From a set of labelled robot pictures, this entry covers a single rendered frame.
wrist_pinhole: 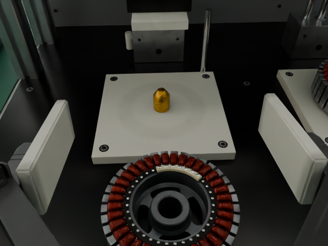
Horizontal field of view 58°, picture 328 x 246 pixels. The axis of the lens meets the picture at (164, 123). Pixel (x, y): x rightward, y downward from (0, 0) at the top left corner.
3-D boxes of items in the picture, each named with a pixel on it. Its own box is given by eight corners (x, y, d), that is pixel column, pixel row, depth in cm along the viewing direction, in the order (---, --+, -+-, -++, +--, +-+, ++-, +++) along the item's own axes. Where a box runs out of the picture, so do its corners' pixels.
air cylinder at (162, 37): (183, 62, 45) (185, 28, 42) (134, 63, 45) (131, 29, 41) (180, 45, 49) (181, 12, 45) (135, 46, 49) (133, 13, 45)
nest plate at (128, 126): (234, 159, 32) (236, 152, 31) (92, 164, 31) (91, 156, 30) (212, 78, 42) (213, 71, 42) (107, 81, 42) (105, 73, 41)
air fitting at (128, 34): (133, 52, 45) (132, 33, 43) (126, 52, 45) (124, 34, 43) (134, 48, 46) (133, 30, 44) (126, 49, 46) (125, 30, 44)
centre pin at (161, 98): (170, 112, 35) (170, 94, 33) (153, 112, 35) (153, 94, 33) (169, 102, 37) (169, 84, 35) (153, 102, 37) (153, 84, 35)
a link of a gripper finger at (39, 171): (45, 216, 15) (30, 216, 15) (75, 136, 21) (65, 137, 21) (30, 170, 13) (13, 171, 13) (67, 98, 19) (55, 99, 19)
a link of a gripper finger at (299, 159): (314, 160, 14) (330, 159, 14) (264, 92, 19) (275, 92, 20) (298, 206, 15) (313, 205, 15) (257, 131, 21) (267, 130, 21)
